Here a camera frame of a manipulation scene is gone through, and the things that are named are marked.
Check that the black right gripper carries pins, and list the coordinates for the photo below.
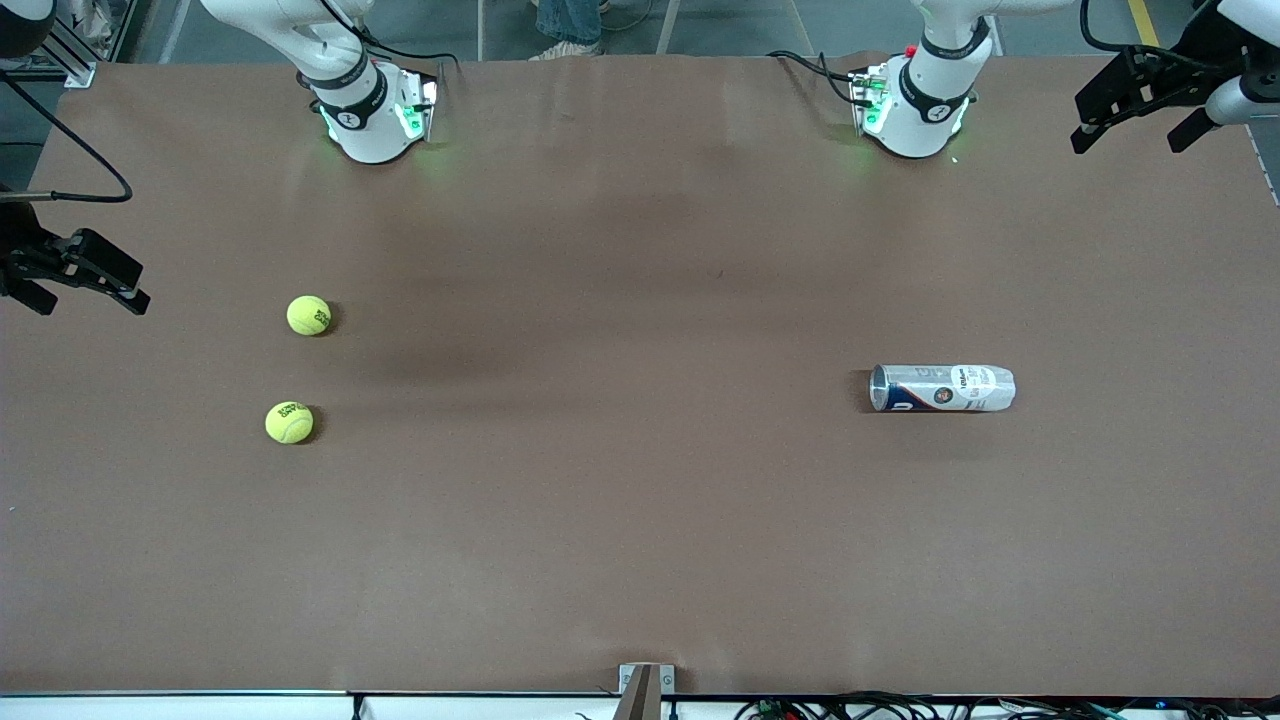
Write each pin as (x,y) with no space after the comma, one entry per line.
(20,250)

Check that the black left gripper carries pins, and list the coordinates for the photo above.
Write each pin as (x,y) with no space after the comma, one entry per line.
(1176,82)

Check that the yellow tennis ball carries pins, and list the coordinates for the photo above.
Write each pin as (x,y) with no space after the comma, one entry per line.
(289,423)
(309,316)

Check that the clear tennis ball can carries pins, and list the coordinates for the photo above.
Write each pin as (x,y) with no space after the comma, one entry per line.
(940,388)

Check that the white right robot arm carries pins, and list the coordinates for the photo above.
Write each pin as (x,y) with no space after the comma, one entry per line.
(365,120)

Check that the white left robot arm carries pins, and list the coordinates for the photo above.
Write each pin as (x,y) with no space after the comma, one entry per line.
(925,110)

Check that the beige shoe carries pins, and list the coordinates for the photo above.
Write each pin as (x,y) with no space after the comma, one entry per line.
(565,50)

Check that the person leg in blue jeans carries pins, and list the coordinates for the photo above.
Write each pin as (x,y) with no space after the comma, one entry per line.
(570,20)

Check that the brown paper table cover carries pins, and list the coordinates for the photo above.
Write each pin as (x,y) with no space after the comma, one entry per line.
(640,550)

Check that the aluminium frame profile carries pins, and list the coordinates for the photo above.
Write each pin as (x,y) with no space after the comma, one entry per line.
(80,72)

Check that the white table edge rail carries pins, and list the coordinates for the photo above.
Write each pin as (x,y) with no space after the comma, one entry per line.
(200,708)

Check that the grey metal bracket plate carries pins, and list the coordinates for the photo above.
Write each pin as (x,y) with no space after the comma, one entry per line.
(628,680)

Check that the brown camera mount post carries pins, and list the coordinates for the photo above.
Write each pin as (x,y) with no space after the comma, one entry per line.
(640,700)

